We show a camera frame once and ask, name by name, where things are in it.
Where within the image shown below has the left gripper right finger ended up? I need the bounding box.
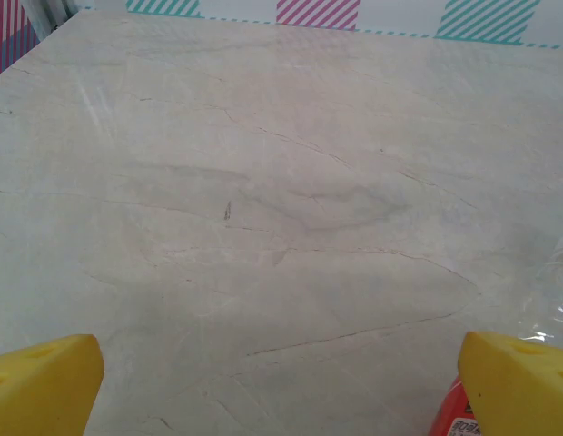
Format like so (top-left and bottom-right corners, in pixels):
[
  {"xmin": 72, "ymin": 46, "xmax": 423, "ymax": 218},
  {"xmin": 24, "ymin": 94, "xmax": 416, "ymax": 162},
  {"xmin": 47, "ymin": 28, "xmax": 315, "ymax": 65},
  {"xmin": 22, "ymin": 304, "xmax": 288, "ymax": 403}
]
[{"xmin": 458, "ymin": 331, "xmax": 563, "ymax": 436}]

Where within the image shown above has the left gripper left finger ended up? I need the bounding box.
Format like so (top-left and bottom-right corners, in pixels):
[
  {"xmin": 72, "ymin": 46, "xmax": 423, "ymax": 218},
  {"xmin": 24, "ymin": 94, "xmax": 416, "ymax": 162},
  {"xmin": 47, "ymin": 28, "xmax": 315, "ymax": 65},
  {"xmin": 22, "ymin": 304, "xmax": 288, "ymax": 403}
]
[{"xmin": 0, "ymin": 333, "xmax": 105, "ymax": 436}]

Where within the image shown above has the large red-label bottle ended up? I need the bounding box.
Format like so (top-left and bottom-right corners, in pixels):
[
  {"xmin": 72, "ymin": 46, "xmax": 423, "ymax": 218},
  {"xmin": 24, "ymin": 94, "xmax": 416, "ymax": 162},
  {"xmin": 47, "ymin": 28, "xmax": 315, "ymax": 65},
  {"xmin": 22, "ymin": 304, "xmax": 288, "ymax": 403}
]
[{"xmin": 428, "ymin": 374, "xmax": 486, "ymax": 436}]

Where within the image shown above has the clear bottle with white label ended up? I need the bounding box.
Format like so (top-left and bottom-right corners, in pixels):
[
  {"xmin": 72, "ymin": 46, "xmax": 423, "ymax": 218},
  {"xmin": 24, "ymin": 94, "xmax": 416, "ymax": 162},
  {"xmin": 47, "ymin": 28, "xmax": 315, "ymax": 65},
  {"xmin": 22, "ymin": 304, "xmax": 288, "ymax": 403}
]
[{"xmin": 519, "ymin": 235, "xmax": 563, "ymax": 346}]

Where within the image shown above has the aluminium frame post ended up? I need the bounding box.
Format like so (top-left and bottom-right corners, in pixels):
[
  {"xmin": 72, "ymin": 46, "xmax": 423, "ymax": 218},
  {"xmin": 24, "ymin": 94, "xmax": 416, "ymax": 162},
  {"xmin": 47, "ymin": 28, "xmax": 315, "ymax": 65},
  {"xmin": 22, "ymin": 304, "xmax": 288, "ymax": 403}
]
[{"xmin": 25, "ymin": 0, "xmax": 85, "ymax": 45}]

